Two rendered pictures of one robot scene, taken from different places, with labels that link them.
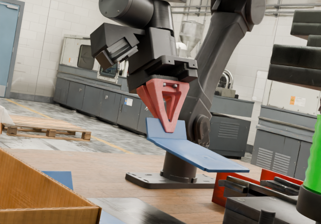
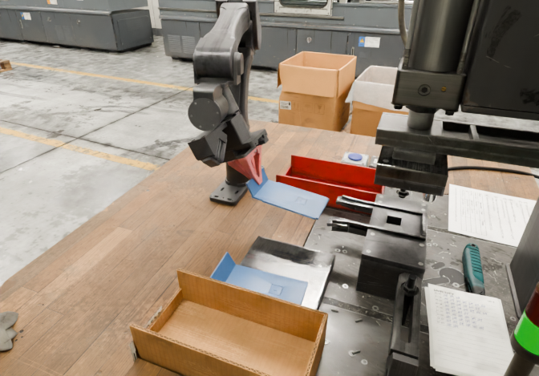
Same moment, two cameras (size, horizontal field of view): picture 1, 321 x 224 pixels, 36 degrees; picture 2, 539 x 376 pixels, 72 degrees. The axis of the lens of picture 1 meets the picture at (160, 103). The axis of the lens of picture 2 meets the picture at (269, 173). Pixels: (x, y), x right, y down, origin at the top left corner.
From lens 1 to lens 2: 0.45 m
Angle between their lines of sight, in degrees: 38
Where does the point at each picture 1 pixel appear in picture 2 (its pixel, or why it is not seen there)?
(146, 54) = (233, 140)
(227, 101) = not seen: outside the picture
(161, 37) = (238, 122)
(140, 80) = (230, 156)
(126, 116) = (30, 30)
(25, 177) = (235, 293)
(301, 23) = (383, 138)
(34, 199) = (253, 306)
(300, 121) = (193, 5)
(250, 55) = not seen: outside the picture
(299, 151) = (200, 30)
